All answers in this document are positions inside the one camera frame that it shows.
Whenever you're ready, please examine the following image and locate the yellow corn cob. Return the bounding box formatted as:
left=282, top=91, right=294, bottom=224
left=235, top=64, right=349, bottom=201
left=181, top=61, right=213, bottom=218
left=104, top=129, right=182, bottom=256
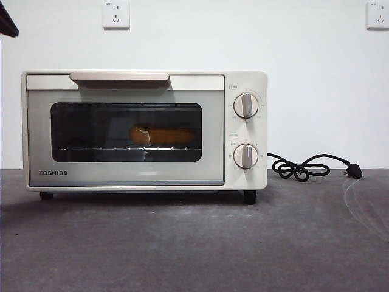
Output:
left=129, top=127, right=195, bottom=145

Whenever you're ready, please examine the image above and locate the glass oven door with handle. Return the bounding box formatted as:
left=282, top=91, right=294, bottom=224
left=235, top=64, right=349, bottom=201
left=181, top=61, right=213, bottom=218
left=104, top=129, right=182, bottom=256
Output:
left=26, top=72, right=226, bottom=187

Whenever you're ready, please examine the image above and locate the cream oven timer knob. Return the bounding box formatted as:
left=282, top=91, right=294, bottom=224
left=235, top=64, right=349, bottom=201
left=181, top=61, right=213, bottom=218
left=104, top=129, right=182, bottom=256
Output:
left=233, top=144, right=259, bottom=170

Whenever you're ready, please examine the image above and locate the cream oven temperature knob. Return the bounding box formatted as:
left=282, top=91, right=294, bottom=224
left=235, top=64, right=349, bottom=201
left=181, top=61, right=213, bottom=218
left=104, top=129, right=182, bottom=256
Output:
left=233, top=92, right=260, bottom=119

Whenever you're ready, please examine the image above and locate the cream Toshiba toaster oven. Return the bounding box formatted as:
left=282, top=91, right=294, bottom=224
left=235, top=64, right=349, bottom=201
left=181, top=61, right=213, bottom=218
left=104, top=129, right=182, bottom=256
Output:
left=20, top=69, right=269, bottom=193

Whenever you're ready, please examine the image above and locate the metal wire oven rack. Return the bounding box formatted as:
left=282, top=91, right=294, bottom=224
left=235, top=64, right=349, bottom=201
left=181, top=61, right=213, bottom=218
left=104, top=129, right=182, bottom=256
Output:
left=59, top=145, right=202, bottom=152

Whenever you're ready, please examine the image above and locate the black power cable with plug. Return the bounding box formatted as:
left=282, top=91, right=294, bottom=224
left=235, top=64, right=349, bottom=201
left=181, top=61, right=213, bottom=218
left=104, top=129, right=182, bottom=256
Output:
left=266, top=151, right=363, bottom=183

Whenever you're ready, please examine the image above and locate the white wall socket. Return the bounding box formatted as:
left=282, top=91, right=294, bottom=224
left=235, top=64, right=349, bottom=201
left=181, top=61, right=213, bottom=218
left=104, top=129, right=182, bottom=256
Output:
left=102, top=0, right=131, bottom=30
left=366, top=1, right=389, bottom=30

